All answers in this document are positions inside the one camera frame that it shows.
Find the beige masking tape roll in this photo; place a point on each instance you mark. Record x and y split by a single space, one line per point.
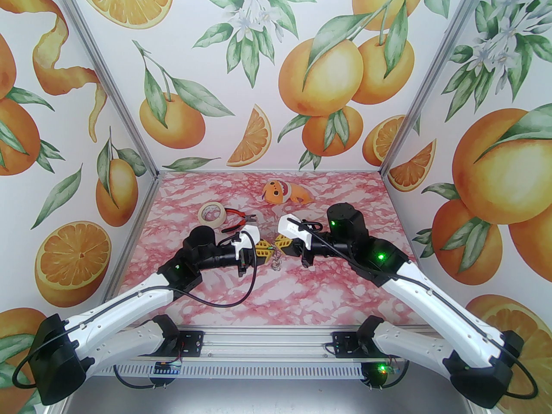
211 207

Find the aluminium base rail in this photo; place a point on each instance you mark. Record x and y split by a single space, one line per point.
267 343

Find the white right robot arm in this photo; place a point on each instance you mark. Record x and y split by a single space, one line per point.
431 304

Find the orange plush toy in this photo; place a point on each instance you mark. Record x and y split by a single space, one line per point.
276 192

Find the small circuit board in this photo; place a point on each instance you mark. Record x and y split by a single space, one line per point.
168 367
388 369

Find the aluminium frame post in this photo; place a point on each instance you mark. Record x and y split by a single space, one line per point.
60 409
114 84
427 84

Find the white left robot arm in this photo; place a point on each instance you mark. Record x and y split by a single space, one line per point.
120 304

